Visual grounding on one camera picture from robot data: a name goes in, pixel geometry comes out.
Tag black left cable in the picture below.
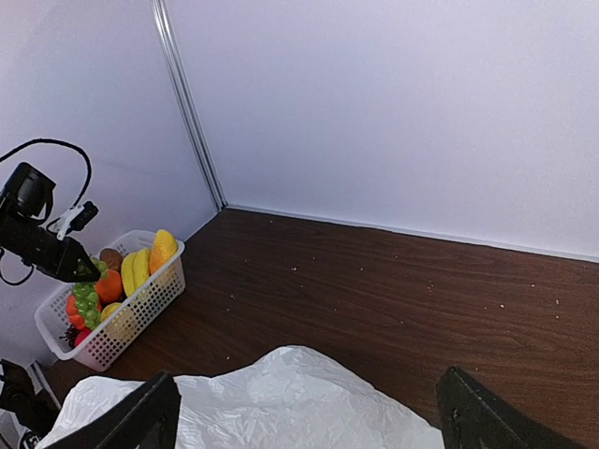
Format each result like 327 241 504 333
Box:
0 137 93 211

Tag dark purple grapes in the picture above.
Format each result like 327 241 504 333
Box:
59 326 80 349

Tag yellow banana bunch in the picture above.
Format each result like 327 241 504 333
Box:
121 248 151 297

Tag brown kiwi fruit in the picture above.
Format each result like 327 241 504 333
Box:
99 248 124 272

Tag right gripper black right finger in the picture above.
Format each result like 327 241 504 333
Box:
435 366 584 448

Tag green fruit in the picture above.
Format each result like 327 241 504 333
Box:
70 282 101 313

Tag white plastic bag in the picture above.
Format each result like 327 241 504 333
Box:
40 346 444 448

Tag orange fruit from bag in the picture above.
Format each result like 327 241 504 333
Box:
95 269 124 305

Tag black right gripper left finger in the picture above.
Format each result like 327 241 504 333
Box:
50 371 181 449

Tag yellow fruit lower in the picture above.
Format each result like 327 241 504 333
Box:
100 302 122 323

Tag left aluminium frame post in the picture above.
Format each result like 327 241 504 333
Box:
150 0 228 211

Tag yellow orange mango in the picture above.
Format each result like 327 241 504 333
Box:
149 229 178 275

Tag white perforated plastic basket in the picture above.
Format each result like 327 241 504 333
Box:
35 230 185 371

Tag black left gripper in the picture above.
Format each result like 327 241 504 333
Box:
1 162 101 283

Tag red fruit lower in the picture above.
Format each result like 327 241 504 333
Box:
74 328 92 347

